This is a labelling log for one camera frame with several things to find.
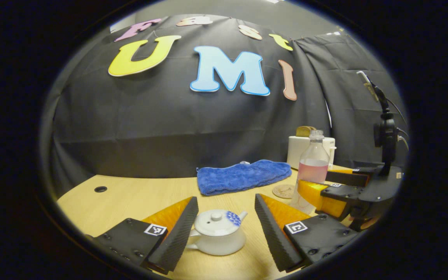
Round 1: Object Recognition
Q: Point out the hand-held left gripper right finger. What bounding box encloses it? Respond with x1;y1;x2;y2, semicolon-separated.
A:
254;193;359;273

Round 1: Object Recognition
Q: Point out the black backdrop cloth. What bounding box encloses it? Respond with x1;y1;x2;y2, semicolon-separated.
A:
51;15;409;187

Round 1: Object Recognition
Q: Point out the clear water bottle pink label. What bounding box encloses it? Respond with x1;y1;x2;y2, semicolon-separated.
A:
290;130;330;214

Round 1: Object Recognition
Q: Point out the white teacup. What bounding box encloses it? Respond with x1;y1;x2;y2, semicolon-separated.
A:
186;211;248;256

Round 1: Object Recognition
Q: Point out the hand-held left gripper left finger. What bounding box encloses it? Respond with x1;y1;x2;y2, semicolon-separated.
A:
86;196;199;275

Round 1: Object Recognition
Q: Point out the round brown coaster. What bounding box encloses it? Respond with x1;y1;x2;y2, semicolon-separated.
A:
273;184;296;199

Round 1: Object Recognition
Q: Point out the cream toaster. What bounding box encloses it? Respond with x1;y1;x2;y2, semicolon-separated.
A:
287;135;336;170

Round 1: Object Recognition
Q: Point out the blue towel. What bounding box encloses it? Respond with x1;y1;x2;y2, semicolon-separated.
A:
196;159;292;196

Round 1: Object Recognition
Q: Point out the thin grey cable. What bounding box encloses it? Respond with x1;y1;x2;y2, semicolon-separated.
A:
385;97;409;151

